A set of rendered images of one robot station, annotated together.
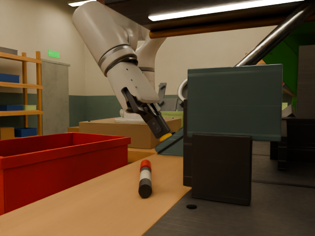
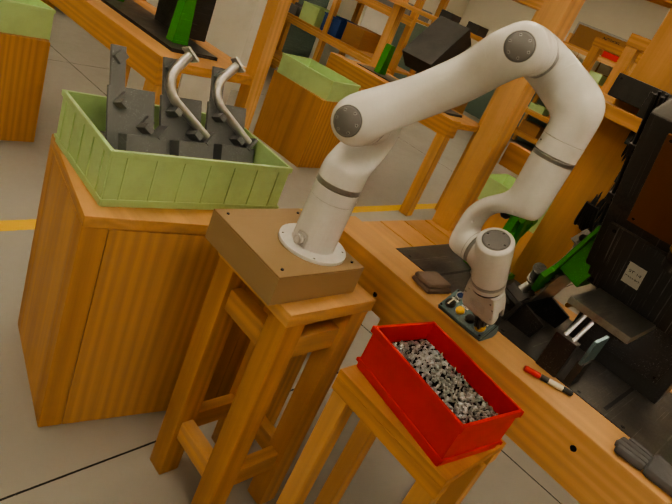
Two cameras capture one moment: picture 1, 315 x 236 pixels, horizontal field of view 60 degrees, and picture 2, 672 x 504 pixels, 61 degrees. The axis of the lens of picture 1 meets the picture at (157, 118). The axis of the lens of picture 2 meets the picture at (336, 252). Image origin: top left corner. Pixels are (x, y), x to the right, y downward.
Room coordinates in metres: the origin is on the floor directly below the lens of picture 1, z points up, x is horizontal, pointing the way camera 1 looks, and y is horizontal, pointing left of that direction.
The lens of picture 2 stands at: (0.68, 1.40, 1.57)
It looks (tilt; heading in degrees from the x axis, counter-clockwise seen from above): 24 degrees down; 283
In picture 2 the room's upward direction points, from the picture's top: 24 degrees clockwise
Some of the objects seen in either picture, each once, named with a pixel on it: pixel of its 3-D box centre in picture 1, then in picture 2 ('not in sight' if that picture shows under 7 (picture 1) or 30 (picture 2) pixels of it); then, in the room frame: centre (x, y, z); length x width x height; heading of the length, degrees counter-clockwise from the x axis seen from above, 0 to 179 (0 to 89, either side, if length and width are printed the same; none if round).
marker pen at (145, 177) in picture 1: (145, 175); (548, 380); (0.35, 0.02, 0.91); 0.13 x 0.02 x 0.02; 2
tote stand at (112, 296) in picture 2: not in sight; (149, 280); (1.61, -0.14, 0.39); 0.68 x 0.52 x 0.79; 56
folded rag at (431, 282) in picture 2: not in sight; (432, 282); (0.73, -0.16, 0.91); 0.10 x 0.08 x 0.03; 56
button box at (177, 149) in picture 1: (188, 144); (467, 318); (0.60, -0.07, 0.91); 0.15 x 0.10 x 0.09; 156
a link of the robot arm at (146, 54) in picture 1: (146, 40); (363, 141); (1.04, 0.04, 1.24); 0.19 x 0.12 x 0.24; 83
